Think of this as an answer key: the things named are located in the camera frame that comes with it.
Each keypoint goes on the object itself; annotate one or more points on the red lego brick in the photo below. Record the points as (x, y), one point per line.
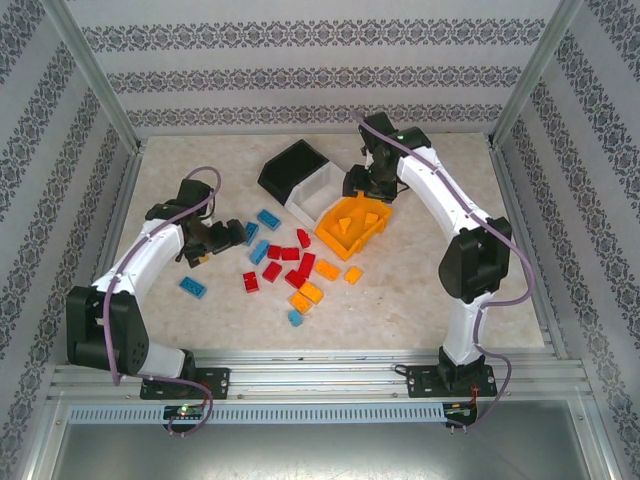
(272, 271)
(273, 251)
(306, 265)
(304, 238)
(295, 279)
(251, 282)
(290, 253)

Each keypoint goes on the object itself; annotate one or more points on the aluminium frame post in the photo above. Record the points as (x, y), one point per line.
(537, 75)
(90, 75)

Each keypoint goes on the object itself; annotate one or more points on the green circuit board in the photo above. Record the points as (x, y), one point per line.
(182, 412)
(460, 410)

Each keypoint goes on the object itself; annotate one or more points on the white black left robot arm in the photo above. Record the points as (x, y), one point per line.
(145, 260)

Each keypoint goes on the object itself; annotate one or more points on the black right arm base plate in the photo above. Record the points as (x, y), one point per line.
(420, 380)

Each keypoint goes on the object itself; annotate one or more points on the left aluminium side rail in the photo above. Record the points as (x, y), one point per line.
(117, 240)

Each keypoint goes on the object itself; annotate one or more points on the grey metal tray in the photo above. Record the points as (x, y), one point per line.
(320, 452)

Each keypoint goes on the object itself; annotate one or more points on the aluminium mounting rail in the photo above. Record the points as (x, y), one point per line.
(320, 370)

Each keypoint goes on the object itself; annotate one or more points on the left aluminium frame post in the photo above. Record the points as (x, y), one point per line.
(90, 75)

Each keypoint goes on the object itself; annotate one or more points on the yellow plastic bin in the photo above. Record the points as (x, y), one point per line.
(345, 245)

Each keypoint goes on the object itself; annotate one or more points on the small blue lego brick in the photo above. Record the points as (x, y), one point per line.
(295, 318)

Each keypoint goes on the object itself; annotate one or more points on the right aluminium side rail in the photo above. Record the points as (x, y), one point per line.
(527, 250)

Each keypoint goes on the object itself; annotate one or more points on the right aluminium frame post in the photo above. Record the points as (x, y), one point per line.
(537, 75)

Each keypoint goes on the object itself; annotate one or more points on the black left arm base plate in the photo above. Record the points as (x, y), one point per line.
(215, 382)

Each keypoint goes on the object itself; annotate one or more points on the black plastic bin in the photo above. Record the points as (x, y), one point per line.
(292, 170)

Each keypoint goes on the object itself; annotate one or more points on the yellow lego brick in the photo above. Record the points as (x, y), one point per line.
(327, 269)
(311, 292)
(300, 303)
(353, 275)
(371, 218)
(345, 225)

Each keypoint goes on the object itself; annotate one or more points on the white plastic bin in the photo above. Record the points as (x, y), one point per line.
(320, 192)

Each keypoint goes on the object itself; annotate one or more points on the right green circuit board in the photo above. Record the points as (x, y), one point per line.
(460, 410)

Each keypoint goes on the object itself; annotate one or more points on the left green circuit board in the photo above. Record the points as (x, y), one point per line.
(182, 412)

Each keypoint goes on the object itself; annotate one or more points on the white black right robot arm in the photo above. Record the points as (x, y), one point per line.
(435, 185)

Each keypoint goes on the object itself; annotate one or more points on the aluminium side rail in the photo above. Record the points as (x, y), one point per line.
(117, 240)
(527, 250)

